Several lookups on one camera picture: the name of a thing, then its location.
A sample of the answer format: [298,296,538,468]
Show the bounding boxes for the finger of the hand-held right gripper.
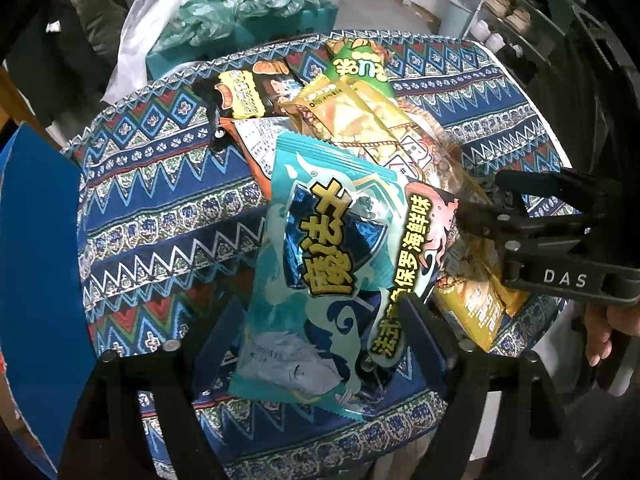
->
[482,169,625,213]
[452,199,608,261]

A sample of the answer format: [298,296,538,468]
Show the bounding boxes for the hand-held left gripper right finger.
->
[397,292,577,480]

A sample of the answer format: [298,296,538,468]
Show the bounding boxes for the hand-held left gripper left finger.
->
[57,296,266,480]

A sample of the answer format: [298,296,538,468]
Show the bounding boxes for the teal snack packet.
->
[227,130,462,422]

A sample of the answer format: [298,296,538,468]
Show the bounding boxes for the yellow film-strip snack packet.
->
[279,74,443,173]

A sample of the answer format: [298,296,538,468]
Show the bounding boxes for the blue storage box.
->
[0,122,84,467]

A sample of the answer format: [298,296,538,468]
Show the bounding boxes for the green chip bag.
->
[324,36,397,97]

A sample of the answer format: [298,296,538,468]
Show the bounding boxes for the black snack packet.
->
[194,57,302,122]

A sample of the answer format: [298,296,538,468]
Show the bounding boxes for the person's right hand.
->
[584,302,640,367]

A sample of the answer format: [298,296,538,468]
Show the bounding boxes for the clear wrapped snack packet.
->
[395,102,498,208]

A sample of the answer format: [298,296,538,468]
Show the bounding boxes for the patterned blue tablecloth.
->
[60,32,576,480]

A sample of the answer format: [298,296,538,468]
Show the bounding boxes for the white shoe rack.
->
[442,0,576,56]

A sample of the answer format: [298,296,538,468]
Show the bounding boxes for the orange snack packet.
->
[219,116,293,188]

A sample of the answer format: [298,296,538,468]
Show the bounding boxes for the white plastic bag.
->
[101,0,202,107]

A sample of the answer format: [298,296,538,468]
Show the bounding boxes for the wooden cabinet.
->
[0,60,27,133]

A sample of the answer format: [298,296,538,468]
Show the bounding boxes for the green plastic bag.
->
[147,0,343,70]

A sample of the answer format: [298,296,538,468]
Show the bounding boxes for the dark green jacket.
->
[17,0,132,128]

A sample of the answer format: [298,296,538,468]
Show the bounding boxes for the black metal frame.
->
[562,4,640,188]

